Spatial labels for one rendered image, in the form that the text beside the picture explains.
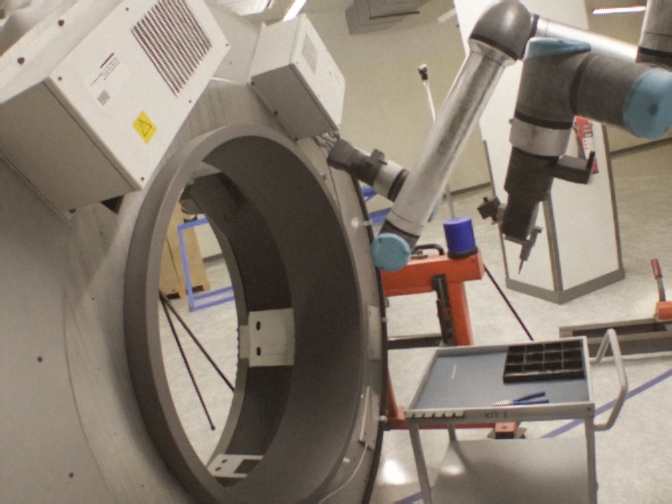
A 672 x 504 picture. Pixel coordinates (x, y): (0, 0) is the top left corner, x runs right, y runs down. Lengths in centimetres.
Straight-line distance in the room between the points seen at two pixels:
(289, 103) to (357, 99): 943
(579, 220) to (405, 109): 730
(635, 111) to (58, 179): 73
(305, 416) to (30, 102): 107
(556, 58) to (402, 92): 1034
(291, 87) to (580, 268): 337
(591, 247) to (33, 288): 402
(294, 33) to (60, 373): 89
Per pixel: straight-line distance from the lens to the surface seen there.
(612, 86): 74
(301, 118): 132
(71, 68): 63
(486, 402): 164
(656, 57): 86
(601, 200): 438
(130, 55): 70
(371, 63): 1095
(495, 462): 199
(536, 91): 78
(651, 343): 319
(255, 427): 167
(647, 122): 73
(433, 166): 115
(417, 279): 214
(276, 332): 162
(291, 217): 144
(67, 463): 77
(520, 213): 85
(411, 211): 116
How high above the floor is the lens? 147
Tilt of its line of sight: 12 degrees down
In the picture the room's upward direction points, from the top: 13 degrees counter-clockwise
